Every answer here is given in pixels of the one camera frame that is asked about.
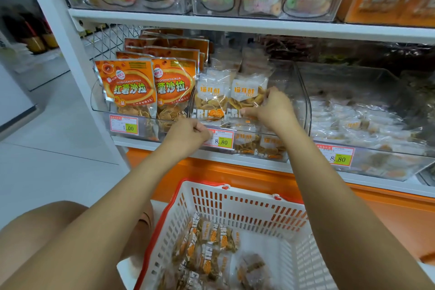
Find background goods shelf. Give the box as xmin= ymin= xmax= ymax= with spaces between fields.
xmin=0 ymin=0 xmax=72 ymax=93

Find person's right forearm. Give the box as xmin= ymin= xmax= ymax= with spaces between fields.
xmin=277 ymin=123 xmax=435 ymax=290

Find row of dark bottles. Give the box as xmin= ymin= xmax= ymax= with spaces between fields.
xmin=0 ymin=11 xmax=59 ymax=56

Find white wire mesh panel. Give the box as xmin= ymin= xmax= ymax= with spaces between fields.
xmin=82 ymin=24 xmax=145 ymax=60

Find orange label snack bag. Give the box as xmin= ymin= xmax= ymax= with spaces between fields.
xmin=401 ymin=0 xmax=435 ymax=28
xmin=340 ymin=0 xmax=416 ymax=26

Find person's right hand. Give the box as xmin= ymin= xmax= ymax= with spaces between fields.
xmin=254 ymin=87 xmax=300 ymax=135

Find stack of orange packets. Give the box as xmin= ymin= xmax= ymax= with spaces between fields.
xmin=94 ymin=28 xmax=210 ymax=131

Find orange shelf base panel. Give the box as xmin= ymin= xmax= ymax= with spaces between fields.
xmin=124 ymin=147 xmax=435 ymax=268

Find white yellow price tag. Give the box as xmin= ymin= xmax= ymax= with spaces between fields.
xmin=109 ymin=114 xmax=140 ymax=136
xmin=204 ymin=126 xmax=236 ymax=150
xmin=315 ymin=144 xmax=356 ymax=168

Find white red-rimmed shopping basket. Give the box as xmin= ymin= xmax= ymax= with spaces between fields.
xmin=133 ymin=178 xmax=342 ymax=290

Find person's left hand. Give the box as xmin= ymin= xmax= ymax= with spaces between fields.
xmin=158 ymin=116 xmax=213 ymax=164

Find person's left forearm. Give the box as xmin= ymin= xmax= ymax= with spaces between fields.
xmin=0 ymin=147 xmax=186 ymax=290

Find row of clear snacks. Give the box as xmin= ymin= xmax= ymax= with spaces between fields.
xmin=309 ymin=96 xmax=433 ymax=179
xmin=231 ymin=120 xmax=290 ymax=164

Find pile of small brown snacks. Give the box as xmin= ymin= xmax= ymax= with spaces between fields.
xmin=159 ymin=213 xmax=273 ymax=290

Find white snack shelf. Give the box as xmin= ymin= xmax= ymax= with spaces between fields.
xmin=20 ymin=0 xmax=435 ymax=199

